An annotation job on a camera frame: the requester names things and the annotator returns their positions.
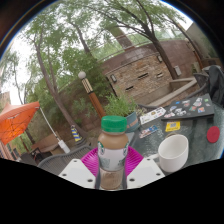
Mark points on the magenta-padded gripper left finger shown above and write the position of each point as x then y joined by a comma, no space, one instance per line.
78,173

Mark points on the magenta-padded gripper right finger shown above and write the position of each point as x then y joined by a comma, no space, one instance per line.
145,171

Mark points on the green-capped coffee drink bottle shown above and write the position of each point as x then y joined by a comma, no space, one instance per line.
113,150

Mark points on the grey mesh patio chair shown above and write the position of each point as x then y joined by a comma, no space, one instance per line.
200,81
60,160

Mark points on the white ceramic mug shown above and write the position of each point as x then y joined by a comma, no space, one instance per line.
173,155

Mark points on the yellow and blue striped cone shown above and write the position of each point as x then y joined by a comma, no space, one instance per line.
76,134

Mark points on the small colourful sticker card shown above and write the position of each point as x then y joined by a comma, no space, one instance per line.
148,131

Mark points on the white umbrella pole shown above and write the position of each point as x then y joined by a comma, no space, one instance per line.
55,133

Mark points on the yellow square card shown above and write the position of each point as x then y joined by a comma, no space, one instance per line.
172,126

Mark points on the green plant in teal pot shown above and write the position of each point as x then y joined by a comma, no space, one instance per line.
120,106

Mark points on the black laptop with stickers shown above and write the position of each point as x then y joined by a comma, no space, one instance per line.
191,110

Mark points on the orange patio umbrella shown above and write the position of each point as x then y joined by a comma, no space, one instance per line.
16,123

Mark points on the leaning slender tree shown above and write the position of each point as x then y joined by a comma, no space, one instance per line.
50,83

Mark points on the black jacket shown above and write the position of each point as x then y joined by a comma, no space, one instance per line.
215,86

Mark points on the dark-trunked forked tree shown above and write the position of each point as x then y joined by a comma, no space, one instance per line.
163,55

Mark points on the globe-topped lamp post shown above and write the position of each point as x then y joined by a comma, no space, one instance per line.
95,100

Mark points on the wall lantern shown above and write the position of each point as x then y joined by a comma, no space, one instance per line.
114,78
160,58

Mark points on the grey wall utility box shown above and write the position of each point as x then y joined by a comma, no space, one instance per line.
177,70

